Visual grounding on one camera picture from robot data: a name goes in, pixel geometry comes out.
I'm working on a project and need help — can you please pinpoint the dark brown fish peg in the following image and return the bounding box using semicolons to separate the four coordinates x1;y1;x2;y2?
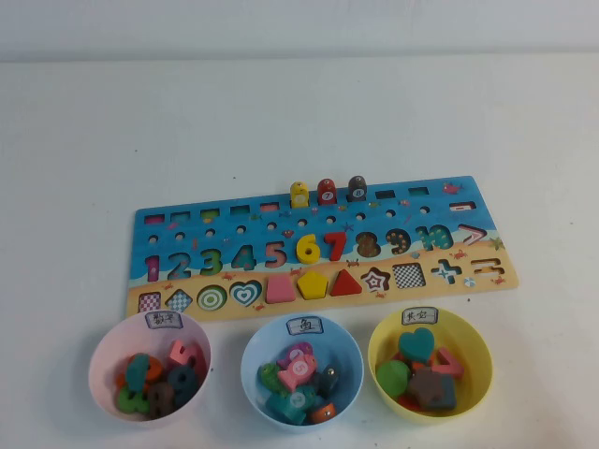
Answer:
346;175;368;203

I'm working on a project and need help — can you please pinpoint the yellow number six piece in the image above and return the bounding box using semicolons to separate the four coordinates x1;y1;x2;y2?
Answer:
294;232;321;264

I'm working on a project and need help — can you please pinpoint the colourful wooden number puzzle board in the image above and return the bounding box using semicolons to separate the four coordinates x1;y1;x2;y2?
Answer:
124;175;521;324

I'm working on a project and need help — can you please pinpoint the red number seven piece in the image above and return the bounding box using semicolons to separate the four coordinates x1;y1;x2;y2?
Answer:
319;230;348;262

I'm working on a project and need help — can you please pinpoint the yellow pentagon piece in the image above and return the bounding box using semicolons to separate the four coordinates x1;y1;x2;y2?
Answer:
296;269;329;300

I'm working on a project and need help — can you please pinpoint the pink trapezoid piece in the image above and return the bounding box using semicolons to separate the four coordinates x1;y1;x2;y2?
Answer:
265;275;296;304

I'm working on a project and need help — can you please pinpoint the red triangle piece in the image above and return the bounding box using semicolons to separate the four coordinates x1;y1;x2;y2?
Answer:
329;268;362;297

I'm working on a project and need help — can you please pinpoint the paper label on blue bowl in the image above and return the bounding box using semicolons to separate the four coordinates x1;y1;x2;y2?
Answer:
286;316;325;336

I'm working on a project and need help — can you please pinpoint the purple pink fish piece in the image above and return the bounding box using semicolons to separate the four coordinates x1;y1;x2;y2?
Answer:
276;340;314;369

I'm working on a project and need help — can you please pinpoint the blue plastic bowl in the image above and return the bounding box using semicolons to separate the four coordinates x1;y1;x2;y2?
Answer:
240;313;365;427

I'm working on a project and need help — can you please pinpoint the paper label on yellow bowl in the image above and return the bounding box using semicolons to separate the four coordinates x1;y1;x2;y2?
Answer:
401;308;439;326

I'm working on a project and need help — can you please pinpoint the green fish piece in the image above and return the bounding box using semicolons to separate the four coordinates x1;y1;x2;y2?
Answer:
256;362;285;390

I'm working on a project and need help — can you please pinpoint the dark teal fish piece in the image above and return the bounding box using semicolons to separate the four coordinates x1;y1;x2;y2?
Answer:
314;364;340;398

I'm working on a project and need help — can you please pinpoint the paper label on pink bowl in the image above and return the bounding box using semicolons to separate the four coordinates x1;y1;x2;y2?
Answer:
144;311;183;330

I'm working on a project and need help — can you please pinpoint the teal heart piece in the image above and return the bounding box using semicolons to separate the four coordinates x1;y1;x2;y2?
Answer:
398;326;436;365

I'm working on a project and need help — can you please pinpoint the pink number five piece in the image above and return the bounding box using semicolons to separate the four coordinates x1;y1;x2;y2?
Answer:
167;339;207;375

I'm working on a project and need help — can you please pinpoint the green circle piece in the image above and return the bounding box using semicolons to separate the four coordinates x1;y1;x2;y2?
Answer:
375;359;413;398

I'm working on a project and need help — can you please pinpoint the orange fish piece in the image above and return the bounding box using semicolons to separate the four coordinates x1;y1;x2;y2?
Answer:
306;401;337;425

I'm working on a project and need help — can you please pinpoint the dark teal number nine piece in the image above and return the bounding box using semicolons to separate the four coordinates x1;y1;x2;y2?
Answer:
167;364;197;407

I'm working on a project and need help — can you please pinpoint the brown star piece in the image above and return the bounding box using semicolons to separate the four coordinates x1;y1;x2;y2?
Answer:
406;365;446;407

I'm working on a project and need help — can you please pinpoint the pink greater-than sign piece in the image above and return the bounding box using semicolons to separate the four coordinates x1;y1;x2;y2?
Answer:
434;348;466;379

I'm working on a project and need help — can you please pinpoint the orange flat shape piece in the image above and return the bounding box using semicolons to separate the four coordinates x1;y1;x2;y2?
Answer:
397;395;430;413

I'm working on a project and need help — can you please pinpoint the yellow plastic bowl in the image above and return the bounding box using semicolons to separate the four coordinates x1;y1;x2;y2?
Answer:
367;307;494;426

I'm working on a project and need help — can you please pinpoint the teal green number piece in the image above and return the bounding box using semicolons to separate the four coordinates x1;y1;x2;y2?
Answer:
124;353;164;393

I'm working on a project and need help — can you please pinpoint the brown number eight piece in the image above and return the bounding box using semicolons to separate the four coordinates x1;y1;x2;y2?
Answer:
147;381;176;419

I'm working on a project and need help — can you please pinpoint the grey blue square piece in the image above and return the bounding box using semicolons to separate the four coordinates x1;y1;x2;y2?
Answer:
432;373;458;413

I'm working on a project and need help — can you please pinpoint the pink plastic bowl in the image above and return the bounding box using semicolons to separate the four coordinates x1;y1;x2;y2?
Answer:
87;311;212;422

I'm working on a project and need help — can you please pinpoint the green number three piece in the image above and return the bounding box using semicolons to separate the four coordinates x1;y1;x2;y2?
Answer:
116;386;152;415

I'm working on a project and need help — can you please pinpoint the yellow fish peg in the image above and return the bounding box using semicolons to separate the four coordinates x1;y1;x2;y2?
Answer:
288;181;311;210

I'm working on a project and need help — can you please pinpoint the red fish peg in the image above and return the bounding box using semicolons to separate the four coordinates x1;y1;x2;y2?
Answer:
316;178;338;207

